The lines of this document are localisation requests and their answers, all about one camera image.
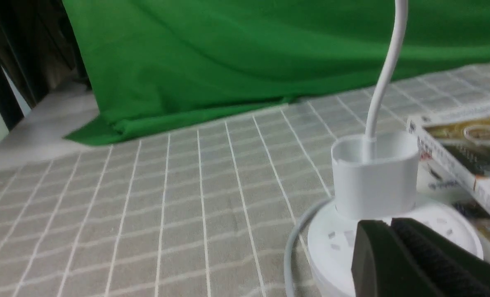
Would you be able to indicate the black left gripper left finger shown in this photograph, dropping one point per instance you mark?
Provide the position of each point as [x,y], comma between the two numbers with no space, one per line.
[382,266]

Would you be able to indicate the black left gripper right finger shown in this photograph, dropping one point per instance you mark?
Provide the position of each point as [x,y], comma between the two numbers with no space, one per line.
[454,270]

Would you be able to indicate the white desk lamp with sockets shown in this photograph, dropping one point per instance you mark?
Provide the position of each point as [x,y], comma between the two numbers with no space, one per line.
[375,178]

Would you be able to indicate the grey checked tablecloth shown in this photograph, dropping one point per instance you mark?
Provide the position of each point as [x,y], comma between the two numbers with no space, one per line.
[199,212]

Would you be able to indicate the green cloth backdrop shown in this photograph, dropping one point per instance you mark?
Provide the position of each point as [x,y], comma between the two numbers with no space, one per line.
[159,65]

